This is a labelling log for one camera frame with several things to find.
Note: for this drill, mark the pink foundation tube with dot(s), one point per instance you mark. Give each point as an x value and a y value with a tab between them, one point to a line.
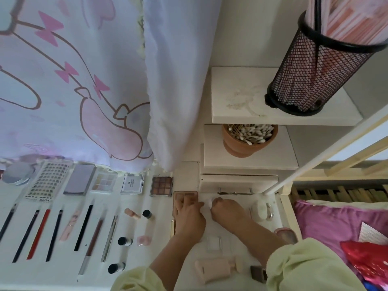
215	268

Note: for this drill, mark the person's left forearm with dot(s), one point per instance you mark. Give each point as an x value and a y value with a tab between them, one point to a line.
170	263

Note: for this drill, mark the wooden bed frame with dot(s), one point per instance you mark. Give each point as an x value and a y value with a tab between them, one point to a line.
339	160

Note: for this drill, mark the pink cushion compact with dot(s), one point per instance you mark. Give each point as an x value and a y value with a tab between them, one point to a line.
285	234

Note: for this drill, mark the white false eyelash tray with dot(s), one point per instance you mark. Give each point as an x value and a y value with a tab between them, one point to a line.
48	180

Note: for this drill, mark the terracotta pot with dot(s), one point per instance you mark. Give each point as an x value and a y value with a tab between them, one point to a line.
248	145

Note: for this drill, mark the pink cartoon print cloth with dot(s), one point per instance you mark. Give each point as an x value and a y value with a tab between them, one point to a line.
60	75

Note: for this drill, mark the dark brown eyeshadow palette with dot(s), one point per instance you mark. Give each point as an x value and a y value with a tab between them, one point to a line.
161	186

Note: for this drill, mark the clear eyeshadow palette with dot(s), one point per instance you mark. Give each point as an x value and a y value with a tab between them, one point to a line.
104	180

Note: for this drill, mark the person's left hand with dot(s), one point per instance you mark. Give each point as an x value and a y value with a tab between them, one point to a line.
191	222

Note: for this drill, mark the white table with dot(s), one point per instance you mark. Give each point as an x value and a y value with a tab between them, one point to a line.
66	269

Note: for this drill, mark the red lip pencil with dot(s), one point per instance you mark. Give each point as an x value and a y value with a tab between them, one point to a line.
39	233

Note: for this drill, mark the white paper sheet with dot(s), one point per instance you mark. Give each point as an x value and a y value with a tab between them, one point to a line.
376	233

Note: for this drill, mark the white shelf unit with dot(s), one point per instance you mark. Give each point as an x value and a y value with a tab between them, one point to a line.
236	94

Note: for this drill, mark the person's right forearm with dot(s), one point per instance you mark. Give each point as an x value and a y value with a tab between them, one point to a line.
273	251

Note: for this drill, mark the tan eyeshadow palette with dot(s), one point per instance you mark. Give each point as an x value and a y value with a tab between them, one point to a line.
182	195

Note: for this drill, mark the person's right hand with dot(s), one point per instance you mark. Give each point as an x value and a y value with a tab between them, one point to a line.
235	216

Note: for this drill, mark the bunch of cotton swabs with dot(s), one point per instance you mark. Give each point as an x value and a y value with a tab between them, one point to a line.
250	132

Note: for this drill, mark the round silver compact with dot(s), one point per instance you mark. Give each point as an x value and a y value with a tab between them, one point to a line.
17	174

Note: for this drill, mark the dark container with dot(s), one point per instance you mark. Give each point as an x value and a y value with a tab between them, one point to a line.
321	69

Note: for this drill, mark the red shiny packet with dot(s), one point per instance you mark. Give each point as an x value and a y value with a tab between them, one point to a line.
367	262

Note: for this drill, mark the small round white jar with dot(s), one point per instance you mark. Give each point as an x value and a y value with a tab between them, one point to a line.
213	204

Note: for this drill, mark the lavender rectangular palette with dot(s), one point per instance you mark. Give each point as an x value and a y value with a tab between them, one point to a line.
79	178

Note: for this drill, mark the white egg-shaped case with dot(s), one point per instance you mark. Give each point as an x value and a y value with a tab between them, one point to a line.
260	210

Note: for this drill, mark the square bottle with black cap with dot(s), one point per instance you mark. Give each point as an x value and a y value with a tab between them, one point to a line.
259	274

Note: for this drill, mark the bunch of pink sticks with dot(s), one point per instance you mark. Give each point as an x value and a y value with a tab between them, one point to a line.
351	15

